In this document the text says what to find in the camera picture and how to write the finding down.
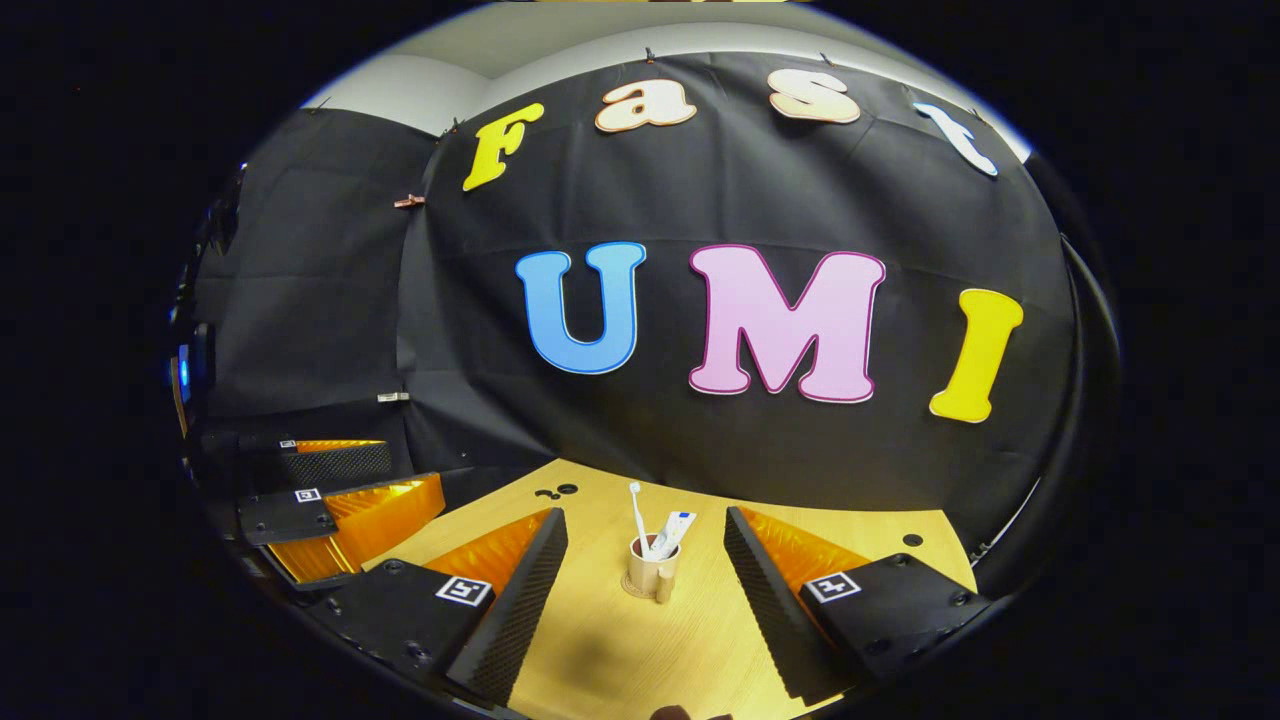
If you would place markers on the pale green toothbrush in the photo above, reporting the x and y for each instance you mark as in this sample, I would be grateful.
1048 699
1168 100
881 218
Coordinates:
637 510

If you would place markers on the beige cup with brown inside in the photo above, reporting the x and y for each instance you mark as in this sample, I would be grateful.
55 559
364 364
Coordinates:
645 577

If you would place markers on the copper clip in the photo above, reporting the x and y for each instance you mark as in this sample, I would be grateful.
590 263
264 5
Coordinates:
408 201

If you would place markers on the white toothpaste tube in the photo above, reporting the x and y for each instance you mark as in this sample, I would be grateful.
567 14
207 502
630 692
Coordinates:
677 527

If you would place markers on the wooden desktop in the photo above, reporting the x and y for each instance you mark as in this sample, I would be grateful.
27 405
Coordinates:
600 640

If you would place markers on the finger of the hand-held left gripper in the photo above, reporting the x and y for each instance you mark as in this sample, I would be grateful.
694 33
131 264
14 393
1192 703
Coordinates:
370 515
335 465

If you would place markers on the round cork coaster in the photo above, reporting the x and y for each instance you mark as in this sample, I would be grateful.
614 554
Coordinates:
626 588

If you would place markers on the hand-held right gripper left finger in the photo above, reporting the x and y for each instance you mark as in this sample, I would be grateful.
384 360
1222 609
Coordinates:
520 600

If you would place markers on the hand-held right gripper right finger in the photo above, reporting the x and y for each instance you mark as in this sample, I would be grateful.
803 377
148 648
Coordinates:
765 600

